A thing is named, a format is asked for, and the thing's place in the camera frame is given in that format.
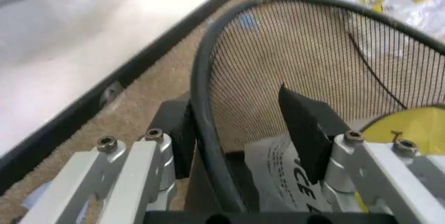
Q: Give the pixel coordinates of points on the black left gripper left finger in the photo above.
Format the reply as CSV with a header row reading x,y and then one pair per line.
x,y
179,140

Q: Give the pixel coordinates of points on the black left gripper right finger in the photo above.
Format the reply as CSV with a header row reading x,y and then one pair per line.
x,y
306,130

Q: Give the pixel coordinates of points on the grey printed plastic packet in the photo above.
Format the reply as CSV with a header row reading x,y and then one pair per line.
x,y
271,161

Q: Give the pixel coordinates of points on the black baseboard strip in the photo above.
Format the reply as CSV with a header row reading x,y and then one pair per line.
x,y
146,62

